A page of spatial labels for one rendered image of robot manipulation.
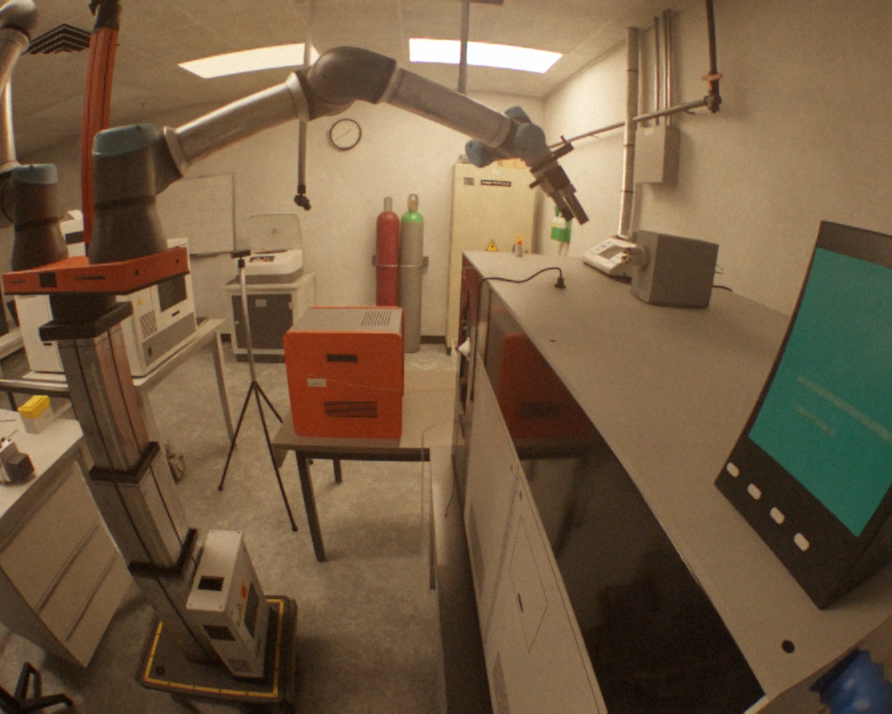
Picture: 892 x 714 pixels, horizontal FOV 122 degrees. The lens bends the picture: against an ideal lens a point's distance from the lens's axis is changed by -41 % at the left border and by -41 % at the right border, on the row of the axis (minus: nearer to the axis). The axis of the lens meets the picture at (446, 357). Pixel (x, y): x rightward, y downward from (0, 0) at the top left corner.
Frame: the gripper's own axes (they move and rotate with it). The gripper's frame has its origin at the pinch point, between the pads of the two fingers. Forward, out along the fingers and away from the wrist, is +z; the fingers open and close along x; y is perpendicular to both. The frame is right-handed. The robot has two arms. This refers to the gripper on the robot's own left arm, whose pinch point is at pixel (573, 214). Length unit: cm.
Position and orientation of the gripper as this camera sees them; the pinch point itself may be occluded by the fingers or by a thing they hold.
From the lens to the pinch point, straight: 111.5
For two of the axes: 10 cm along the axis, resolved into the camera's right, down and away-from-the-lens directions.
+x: -0.2, 3.6, -9.3
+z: 5.6, 7.8, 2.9
